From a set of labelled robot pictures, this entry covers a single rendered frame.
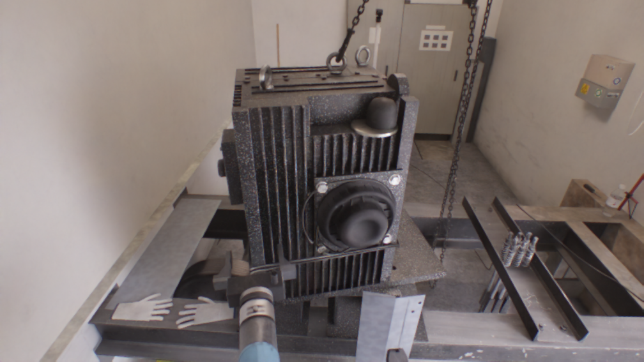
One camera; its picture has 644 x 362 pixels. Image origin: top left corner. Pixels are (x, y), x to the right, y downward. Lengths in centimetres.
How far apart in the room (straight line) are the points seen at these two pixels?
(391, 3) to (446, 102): 135
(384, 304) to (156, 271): 113
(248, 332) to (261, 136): 44
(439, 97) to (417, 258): 306
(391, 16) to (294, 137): 319
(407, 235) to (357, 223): 60
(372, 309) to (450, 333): 50
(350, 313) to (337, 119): 87
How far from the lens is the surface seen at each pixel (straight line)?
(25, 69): 145
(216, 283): 86
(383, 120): 90
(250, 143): 85
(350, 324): 147
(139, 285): 179
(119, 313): 171
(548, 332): 172
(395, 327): 120
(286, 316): 145
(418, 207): 211
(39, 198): 149
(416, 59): 407
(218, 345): 174
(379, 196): 96
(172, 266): 181
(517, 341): 164
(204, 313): 156
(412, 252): 145
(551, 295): 186
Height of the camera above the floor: 190
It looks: 30 degrees down
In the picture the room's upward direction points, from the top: 1 degrees clockwise
